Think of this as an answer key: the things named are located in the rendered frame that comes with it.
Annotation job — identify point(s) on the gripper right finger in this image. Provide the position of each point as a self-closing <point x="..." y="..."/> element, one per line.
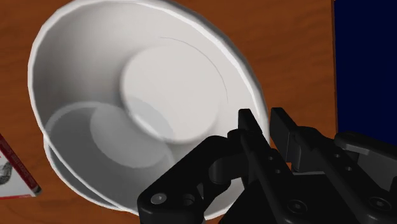
<point x="316" y="149"/>

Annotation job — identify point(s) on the white book with red spine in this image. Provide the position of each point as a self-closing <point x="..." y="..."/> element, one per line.
<point x="14" y="183"/>

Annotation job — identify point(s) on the white bowl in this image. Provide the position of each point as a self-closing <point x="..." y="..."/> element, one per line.
<point x="93" y="68"/>

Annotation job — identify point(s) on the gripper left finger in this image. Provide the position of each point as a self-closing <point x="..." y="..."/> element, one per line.
<point x="186" y="180"/>

